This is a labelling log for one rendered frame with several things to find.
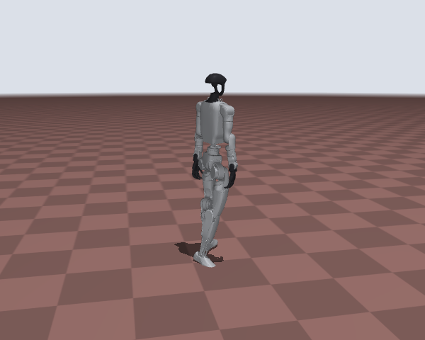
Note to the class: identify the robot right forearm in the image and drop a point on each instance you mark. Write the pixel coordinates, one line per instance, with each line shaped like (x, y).
(231, 154)

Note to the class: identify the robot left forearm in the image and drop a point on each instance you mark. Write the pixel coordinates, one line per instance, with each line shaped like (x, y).
(198, 146)

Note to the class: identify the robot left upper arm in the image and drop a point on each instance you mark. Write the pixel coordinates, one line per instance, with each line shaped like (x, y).
(197, 131)

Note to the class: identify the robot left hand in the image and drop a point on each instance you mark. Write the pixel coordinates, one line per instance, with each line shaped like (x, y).
(195, 168)

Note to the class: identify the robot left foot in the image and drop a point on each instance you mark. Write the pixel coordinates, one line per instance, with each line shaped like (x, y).
(214, 242)

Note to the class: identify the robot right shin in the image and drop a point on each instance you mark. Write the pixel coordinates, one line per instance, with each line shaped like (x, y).
(208, 231)

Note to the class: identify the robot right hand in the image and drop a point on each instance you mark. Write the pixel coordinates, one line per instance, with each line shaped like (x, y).
(232, 176)

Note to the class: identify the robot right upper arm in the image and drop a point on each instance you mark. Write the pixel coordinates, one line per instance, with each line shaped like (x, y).
(227, 112)

